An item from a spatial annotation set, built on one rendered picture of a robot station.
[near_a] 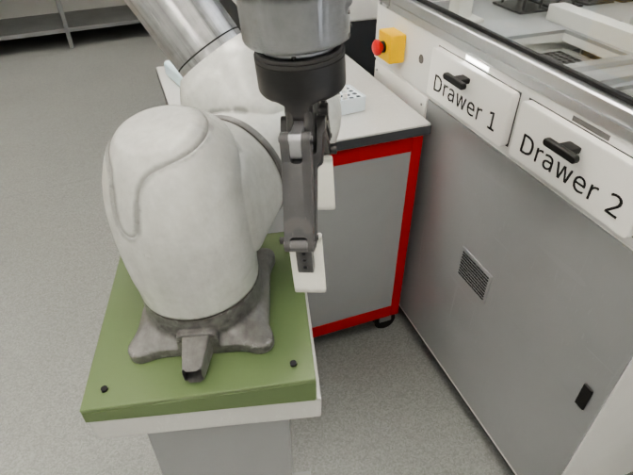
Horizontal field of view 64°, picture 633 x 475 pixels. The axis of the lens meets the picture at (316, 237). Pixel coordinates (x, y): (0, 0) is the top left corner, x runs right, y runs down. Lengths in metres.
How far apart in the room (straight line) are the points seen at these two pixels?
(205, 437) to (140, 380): 0.17
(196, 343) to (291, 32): 0.39
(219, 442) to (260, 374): 0.20
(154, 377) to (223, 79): 0.37
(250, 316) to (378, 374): 1.02
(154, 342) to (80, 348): 1.19
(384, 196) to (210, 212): 0.86
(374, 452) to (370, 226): 0.61
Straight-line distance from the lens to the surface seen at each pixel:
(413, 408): 1.59
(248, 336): 0.65
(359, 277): 1.49
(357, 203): 1.32
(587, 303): 1.04
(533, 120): 1.01
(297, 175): 0.41
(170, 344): 0.67
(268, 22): 0.40
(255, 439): 0.80
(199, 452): 0.83
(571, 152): 0.91
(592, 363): 1.08
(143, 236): 0.55
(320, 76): 0.42
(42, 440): 1.69
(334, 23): 0.40
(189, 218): 0.53
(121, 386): 0.68
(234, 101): 0.66
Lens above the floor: 1.31
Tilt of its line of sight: 38 degrees down
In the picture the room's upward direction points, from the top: straight up
